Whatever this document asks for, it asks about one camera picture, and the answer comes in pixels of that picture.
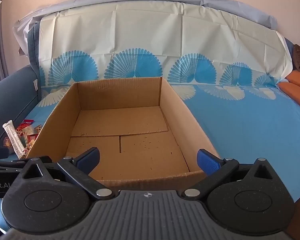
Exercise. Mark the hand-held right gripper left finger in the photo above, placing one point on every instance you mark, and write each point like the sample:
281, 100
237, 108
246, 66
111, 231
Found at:
88, 158

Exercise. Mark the orange cushion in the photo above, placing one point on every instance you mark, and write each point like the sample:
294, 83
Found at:
297, 85

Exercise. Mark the brown cardboard box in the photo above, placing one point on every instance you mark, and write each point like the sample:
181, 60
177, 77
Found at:
130, 130

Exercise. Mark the blue fan-print cloth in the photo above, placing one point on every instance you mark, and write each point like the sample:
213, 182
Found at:
240, 130

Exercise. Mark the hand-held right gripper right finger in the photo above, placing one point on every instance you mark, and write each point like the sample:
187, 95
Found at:
208, 161

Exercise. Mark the red wafer packet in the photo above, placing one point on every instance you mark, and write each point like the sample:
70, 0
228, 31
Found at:
32, 138

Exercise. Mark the white stick packet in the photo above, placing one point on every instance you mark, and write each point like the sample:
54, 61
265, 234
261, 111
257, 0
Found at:
13, 137

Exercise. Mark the light blue sheet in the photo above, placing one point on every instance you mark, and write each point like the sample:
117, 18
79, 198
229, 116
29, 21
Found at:
90, 2

